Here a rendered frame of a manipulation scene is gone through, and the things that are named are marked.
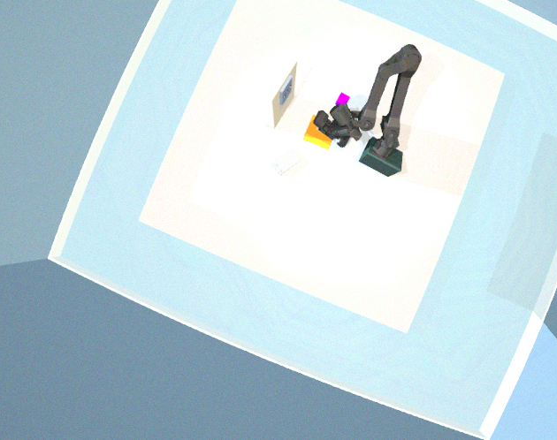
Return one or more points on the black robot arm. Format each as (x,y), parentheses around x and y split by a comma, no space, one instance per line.
(405,63)

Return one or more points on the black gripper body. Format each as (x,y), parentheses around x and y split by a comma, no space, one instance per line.
(321,121)

